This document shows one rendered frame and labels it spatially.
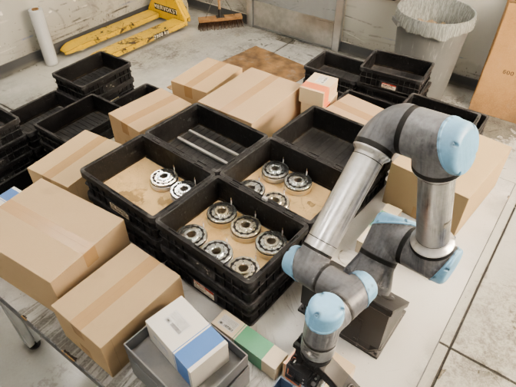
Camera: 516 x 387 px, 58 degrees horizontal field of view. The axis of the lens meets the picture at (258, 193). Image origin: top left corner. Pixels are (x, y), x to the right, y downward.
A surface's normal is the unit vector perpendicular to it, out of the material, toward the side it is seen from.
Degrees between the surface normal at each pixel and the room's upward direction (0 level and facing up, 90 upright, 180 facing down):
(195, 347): 0
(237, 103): 0
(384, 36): 90
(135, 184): 0
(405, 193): 90
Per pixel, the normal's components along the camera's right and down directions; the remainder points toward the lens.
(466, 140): 0.67, 0.29
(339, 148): 0.00, -0.74
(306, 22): -0.59, 0.54
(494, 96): -0.55, 0.31
